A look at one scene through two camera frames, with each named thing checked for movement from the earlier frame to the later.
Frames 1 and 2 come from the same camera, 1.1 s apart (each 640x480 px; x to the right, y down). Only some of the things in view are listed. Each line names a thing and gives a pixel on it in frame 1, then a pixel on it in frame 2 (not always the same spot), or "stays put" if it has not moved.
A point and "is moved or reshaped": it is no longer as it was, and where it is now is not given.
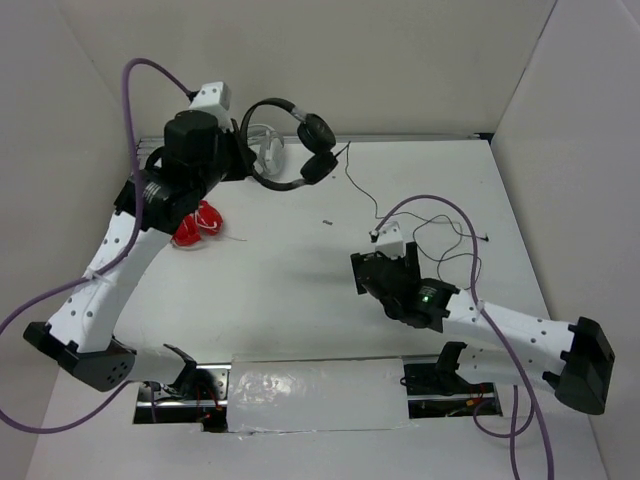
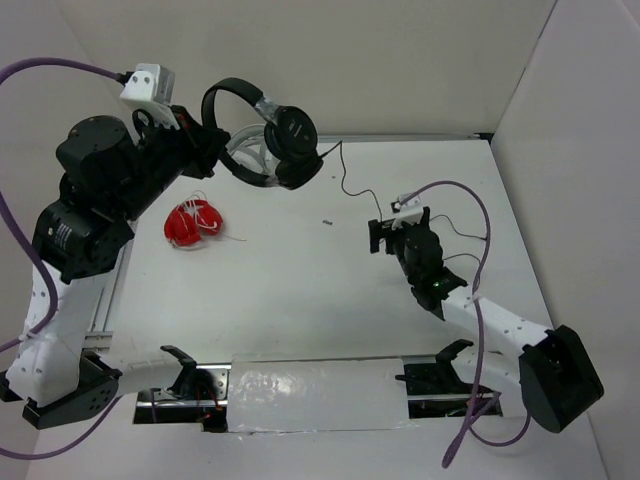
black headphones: [318, 138] is moved or reshaped
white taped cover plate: [270, 393] stays put
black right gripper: [408, 264] → [380, 230]
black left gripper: [246, 156] → [201, 145]
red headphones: [206, 220] stays put
